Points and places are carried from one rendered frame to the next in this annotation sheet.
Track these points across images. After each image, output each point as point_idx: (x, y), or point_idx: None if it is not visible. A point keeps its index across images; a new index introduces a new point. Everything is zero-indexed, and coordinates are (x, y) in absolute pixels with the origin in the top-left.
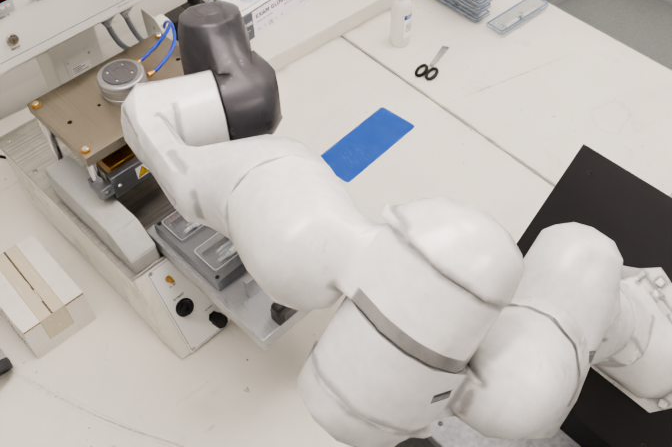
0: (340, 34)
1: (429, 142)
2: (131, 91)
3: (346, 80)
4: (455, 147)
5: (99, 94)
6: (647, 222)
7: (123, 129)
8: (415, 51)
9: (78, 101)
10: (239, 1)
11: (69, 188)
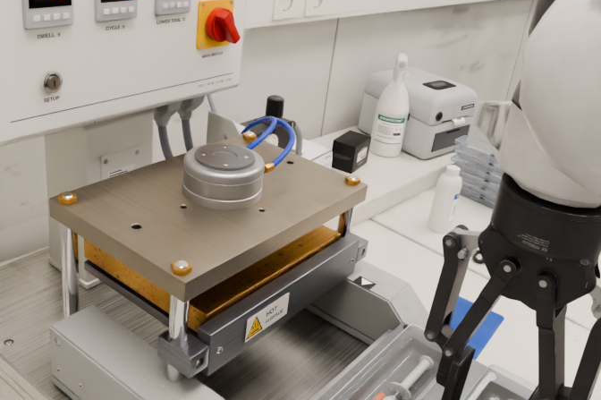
0: (369, 217)
1: (532, 336)
2: None
3: (395, 263)
4: (568, 344)
5: (180, 193)
6: None
7: (584, 63)
8: None
9: (145, 200)
10: None
11: (104, 360)
